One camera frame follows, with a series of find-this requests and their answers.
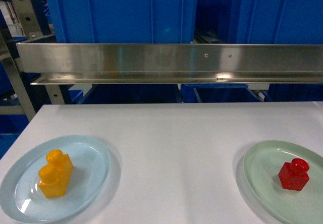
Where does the stainless steel rack frame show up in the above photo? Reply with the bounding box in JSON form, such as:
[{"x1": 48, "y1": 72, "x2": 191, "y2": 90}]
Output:
[{"x1": 1, "y1": 0, "x2": 71, "y2": 120}]

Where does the large blue bin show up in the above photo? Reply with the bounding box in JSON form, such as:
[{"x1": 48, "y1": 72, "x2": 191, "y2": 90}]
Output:
[
  {"x1": 47, "y1": 0, "x2": 196, "y2": 43},
  {"x1": 195, "y1": 0, "x2": 322, "y2": 44}
]

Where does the yellow two-stud toy block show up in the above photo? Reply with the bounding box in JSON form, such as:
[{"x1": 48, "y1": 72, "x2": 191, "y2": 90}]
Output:
[{"x1": 38, "y1": 149, "x2": 74, "y2": 198}]

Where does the light blue glass plate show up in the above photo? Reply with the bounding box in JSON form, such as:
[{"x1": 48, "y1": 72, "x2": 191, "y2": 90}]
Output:
[{"x1": 1, "y1": 135, "x2": 111, "y2": 223}]

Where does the stainless steel shelf rail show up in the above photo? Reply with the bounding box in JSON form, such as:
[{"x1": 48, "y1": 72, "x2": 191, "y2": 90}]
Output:
[{"x1": 17, "y1": 42, "x2": 322, "y2": 84}]

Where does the light green glass plate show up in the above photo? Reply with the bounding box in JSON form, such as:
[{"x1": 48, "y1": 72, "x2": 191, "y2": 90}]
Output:
[{"x1": 243, "y1": 141, "x2": 322, "y2": 223}]

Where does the lower blue bin right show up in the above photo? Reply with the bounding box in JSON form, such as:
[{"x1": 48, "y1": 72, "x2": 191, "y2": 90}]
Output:
[{"x1": 180, "y1": 84, "x2": 264, "y2": 103}]

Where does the large blue bin left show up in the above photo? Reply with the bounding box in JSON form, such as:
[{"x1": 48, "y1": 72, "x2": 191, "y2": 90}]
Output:
[{"x1": 47, "y1": 0, "x2": 196, "y2": 43}]

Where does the red one-stud toy block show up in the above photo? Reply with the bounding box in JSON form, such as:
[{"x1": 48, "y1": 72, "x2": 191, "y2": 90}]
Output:
[{"x1": 278, "y1": 158, "x2": 310, "y2": 191}]

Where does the large blue bin right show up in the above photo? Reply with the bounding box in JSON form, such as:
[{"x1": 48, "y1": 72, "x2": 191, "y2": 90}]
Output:
[{"x1": 195, "y1": 0, "x2": 322, "y2": 44}]

